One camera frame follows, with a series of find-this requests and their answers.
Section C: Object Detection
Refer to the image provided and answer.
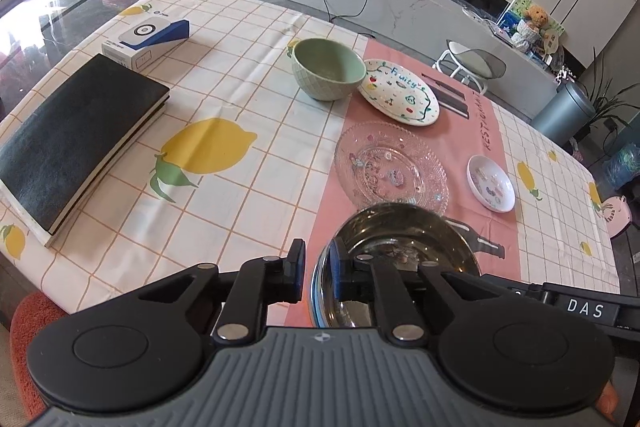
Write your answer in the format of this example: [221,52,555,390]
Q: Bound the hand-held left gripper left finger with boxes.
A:
[132,238,307,346]

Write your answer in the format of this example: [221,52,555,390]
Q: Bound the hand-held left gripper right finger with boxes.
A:
[330,239,506,343]

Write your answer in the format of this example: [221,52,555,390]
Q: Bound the stainless steel bowl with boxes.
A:
[310,202,483,329]

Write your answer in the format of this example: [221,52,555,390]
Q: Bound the clear glass plate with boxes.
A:
[334,122,450,216]

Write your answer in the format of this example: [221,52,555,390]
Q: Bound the small white sticker dish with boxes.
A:
[466,155,515,213]

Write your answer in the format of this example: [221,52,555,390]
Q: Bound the white painted fruit plate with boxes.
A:
[356,58,441,126]

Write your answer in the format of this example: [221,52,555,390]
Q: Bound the green ceramic bowl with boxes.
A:
[291,38,368,102]

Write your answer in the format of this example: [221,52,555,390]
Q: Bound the pink printed placemat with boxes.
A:
[285,38,524,329]

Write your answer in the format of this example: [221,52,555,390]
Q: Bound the lemon print checked tablecloth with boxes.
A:
[0,0,624,316]

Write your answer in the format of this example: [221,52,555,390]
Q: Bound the pink pig-shaped fan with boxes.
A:
[597,195,636,238]

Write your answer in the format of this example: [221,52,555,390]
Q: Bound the blue plastic bag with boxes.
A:
[602,141,640,194]

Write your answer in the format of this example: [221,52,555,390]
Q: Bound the grey round trash can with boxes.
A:
[530,81,597,146]

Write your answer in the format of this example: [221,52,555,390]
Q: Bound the green potted plant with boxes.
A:
[575,47,640,144]

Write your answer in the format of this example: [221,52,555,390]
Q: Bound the white stool with clear back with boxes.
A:
[432,39,507,90]

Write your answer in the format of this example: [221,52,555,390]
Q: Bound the black hardcover notebook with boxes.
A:
[0,54,171,250]

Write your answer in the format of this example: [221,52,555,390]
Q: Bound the red seat cushion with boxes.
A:
[9,292,72,409]

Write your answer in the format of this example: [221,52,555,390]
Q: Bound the blue white product box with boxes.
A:
[123,19,191,51]

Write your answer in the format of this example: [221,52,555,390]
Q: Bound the teddy bear in basket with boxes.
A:
[512,5,549,52]

